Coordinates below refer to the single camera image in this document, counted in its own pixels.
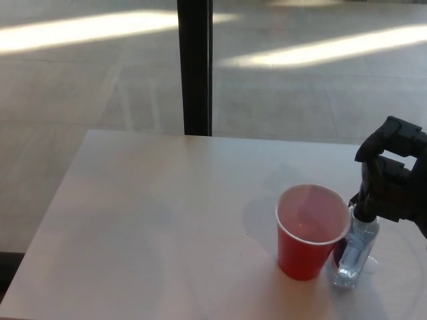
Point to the black window frame post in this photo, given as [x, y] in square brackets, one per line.
[196, 66]

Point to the red plastic cup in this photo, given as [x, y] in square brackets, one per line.
[300, 256]

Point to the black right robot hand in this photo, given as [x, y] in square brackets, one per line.
[397, 196]

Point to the clear soap pump bottle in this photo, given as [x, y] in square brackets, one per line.
[353, 248]

